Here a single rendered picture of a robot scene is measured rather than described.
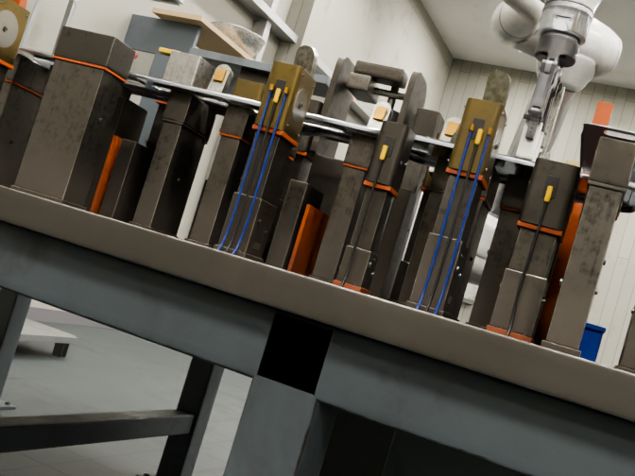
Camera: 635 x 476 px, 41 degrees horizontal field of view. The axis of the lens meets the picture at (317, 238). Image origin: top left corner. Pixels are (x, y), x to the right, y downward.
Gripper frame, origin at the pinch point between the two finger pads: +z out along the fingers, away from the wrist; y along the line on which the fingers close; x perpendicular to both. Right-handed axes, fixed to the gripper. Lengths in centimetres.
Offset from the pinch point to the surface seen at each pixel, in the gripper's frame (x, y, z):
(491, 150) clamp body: -2.7, 23.6, 7.3
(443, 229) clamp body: -6.1, 25.4, 21.3
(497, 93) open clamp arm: -5.2, 17.9, -3.2
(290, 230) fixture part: -36.8, 6.8, 26.7
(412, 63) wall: -258, -831, -262
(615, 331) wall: 53, -966, -21
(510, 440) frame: 14, 70, 44
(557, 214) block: 9.4, 23.5, 14.6
